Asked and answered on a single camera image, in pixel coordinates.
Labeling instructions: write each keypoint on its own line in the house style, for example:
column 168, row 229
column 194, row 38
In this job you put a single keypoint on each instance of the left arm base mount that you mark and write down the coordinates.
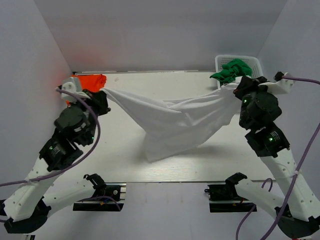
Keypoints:
column 107, row 197

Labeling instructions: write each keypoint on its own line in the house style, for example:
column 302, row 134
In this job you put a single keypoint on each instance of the folded orange t shirt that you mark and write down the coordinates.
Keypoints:
column 92, row 83

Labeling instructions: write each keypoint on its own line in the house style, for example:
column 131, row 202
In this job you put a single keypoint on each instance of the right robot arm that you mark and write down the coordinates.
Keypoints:
column 298, row 214

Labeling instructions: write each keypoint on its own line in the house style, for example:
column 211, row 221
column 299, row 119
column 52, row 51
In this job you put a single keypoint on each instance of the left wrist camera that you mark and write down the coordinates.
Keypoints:
column 72, row 85

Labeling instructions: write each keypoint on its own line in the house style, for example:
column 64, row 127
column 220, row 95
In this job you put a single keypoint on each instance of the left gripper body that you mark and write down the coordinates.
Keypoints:
column 91, row 133

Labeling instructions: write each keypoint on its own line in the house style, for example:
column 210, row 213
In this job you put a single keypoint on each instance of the green t shirt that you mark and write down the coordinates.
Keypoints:
column 231, row 70

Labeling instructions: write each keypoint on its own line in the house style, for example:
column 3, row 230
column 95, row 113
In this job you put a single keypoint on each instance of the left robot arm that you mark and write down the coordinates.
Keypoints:
column 30, row 206

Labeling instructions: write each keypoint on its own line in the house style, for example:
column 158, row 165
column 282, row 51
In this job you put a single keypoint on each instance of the white plastic basket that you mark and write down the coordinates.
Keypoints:
column 251, row 61

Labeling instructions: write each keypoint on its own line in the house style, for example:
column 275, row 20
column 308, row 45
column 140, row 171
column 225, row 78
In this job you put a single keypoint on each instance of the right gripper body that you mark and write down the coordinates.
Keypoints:
column 246, row 99

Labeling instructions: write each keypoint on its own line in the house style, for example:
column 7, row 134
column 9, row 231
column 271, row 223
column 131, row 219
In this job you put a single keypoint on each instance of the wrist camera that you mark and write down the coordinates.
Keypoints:
column 281, row 85
column 72, row 85

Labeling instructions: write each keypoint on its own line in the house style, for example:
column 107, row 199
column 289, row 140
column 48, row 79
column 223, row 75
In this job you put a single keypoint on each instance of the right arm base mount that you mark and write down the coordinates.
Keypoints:
column 223, row 198

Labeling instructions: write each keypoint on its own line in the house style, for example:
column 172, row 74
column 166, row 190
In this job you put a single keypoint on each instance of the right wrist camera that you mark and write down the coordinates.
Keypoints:
column 281, row 85

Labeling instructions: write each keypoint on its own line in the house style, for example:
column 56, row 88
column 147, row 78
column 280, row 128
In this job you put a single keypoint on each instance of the white t shirt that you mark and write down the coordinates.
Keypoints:
column 174, row 126

